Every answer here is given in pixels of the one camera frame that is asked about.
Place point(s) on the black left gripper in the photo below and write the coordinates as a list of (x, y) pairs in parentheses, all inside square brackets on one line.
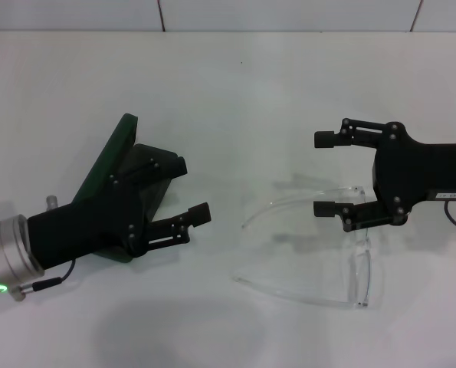
[(89, 230)]

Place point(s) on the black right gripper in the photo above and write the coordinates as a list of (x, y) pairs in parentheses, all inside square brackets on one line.
[(411, 172)]

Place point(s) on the silver left gripper connector stub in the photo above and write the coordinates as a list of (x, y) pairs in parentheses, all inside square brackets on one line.
[(51, 203)]

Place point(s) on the green glasses case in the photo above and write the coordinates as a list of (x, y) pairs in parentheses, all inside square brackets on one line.
[(112, 153)]

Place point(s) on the clear white glasses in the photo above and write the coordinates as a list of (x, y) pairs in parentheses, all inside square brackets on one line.
[(359, 276)]

